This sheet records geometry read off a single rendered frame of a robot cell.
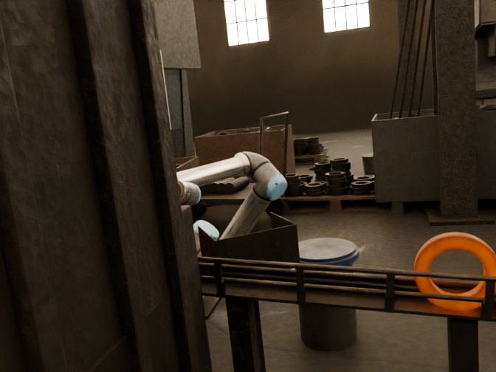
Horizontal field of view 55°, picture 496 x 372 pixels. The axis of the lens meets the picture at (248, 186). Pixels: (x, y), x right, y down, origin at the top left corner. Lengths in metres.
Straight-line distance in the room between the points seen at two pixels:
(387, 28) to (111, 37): 12.35
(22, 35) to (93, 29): 0.13
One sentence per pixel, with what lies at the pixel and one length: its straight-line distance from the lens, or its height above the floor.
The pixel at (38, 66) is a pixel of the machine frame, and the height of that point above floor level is 1.19.
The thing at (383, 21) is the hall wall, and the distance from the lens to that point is 13.15.
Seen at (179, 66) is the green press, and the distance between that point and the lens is 6.73.
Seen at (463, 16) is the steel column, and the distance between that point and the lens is 3.92.
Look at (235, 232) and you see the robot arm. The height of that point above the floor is 0.47.
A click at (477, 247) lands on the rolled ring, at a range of 1.18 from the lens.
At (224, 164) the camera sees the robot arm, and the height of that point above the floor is 0.84.
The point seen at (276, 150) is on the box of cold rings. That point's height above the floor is 0.52.
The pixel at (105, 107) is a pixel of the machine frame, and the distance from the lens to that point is 0.81.
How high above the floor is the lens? 1.11
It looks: 10 degrees down
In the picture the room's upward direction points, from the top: 6 degrees counter-clockwise
